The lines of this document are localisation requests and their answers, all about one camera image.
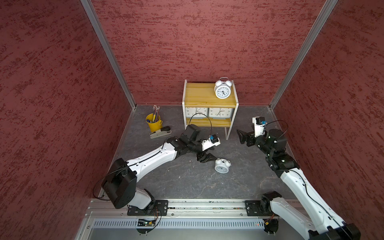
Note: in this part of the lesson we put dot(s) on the yellow pen cup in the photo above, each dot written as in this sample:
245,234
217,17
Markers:
154,126

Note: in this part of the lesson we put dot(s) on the grey rectangular alarm clock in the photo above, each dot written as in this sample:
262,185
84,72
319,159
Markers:
199,112
220,113

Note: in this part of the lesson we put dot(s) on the right aluminium corner post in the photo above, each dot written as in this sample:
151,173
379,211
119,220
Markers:
317,26

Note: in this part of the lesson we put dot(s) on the white twin-bell alarm clock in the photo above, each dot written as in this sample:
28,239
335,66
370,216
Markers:
222,166
223,88

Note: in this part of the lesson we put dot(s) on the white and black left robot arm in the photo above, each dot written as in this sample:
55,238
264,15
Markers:
120,183

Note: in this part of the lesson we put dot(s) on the aluminium corner post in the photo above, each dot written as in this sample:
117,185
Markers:
317,26
96,24

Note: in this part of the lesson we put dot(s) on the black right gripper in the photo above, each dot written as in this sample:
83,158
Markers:
250,136

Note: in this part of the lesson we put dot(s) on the grey stapler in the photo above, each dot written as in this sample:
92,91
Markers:
163,132

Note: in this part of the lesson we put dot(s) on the wooden two-tier white-framed shelf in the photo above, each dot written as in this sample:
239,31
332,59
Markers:
203,95

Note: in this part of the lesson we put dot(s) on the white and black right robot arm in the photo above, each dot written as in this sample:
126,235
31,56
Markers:
320,222

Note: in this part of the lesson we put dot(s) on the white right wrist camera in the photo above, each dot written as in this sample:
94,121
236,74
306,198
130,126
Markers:
259,125

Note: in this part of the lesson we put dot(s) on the left aluminium corner post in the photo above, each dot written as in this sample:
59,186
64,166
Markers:
96,24

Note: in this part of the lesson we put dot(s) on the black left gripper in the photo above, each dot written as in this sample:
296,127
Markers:
202,157

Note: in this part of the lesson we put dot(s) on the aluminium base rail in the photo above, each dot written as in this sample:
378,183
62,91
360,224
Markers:
213,214

